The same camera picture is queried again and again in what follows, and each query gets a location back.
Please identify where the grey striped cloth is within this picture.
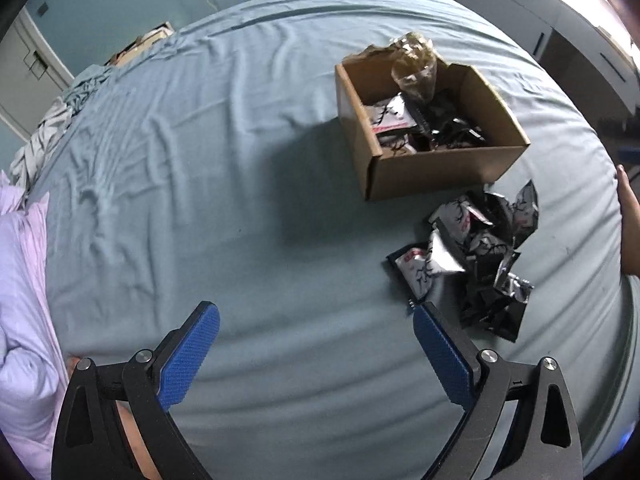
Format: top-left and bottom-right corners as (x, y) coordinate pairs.
(10, 62), (113, 191)

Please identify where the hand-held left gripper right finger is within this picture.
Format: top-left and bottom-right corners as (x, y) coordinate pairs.
(413, 302), (585, 480)

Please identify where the white door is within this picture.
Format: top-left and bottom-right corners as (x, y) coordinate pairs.
(0, 7), (76, 143)

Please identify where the person's bare leg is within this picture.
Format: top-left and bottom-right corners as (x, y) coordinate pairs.
(112, 402), (162, 480)

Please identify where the lilac pillow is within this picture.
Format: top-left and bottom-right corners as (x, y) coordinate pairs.
(0, 170), (68, 480)

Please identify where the person's right hand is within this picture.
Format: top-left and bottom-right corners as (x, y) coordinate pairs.
(616, 164), (640, 277)

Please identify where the brown cardboard box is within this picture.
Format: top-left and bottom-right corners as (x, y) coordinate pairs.
(334, 45), (531, 202)

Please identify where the clear plastic bag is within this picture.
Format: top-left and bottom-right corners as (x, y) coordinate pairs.
(387, 31), (440, 103)

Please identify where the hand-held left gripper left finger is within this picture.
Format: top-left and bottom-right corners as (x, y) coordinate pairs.
(51, 301), (221, 480)

